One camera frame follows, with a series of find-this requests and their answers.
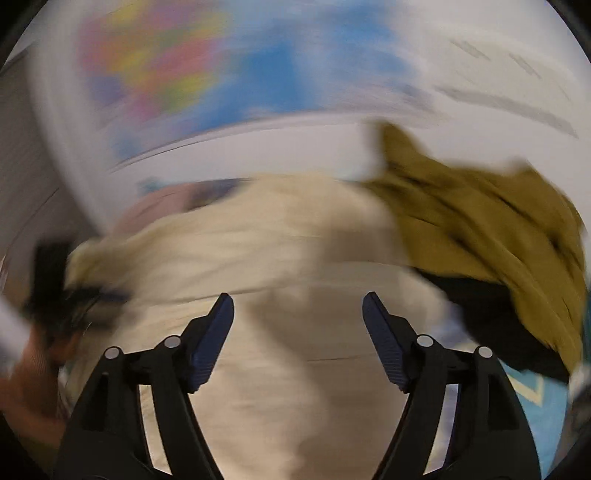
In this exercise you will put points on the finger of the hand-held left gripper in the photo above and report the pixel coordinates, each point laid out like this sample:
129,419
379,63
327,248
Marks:
101,295

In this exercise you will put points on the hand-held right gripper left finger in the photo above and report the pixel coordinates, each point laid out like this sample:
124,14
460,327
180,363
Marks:
212,346

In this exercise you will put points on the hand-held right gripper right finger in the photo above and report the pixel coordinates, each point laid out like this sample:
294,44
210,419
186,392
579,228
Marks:
383,341

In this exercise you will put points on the cream large jacket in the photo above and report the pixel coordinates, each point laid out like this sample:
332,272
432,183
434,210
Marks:
277,258

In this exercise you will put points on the person's left forearm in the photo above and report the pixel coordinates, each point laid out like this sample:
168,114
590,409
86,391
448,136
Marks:
27,383

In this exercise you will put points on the pink cloth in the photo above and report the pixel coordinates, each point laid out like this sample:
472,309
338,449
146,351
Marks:
157,207

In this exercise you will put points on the black cloth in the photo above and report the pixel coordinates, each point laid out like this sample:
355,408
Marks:
498,318

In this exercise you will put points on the olive green garment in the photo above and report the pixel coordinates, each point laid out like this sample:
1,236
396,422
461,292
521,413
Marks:
485,217

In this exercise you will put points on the teal grey printed bed sheet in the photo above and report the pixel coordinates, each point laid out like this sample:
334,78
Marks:
540,415

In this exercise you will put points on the colourful wall map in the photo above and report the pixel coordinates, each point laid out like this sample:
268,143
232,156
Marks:
277,69

